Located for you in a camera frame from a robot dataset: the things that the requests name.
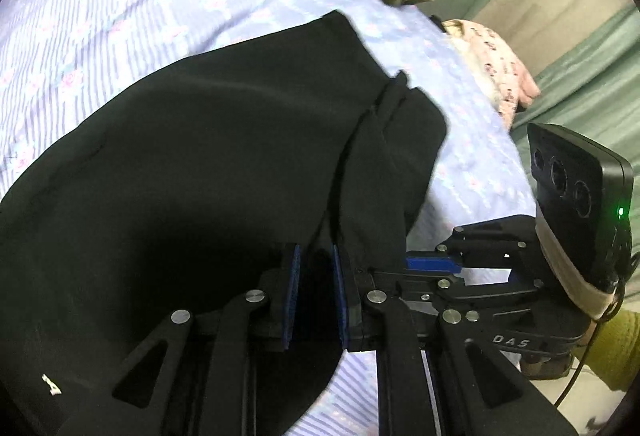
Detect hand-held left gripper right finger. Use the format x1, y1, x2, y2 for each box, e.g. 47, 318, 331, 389
330, 243, 578, 436

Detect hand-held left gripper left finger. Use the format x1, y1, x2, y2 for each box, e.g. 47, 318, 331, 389
60, 243, 304, 436

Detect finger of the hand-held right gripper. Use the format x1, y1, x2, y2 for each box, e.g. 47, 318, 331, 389
357, 266, 547, 317
404, 215, 543, 275

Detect black pants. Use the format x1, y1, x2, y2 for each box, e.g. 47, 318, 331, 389
0, 9, 449, 436

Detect person's right forearm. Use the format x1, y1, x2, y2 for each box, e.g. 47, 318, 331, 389
575, 309, 640, 392

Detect pale green blanket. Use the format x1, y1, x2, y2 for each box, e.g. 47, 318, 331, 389
510, 1, 640, 177

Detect pink floral cloth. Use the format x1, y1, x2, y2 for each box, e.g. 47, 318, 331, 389
442, 19, 542, 131

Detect black cable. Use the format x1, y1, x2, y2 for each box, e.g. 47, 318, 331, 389
552, 251, 640, 409

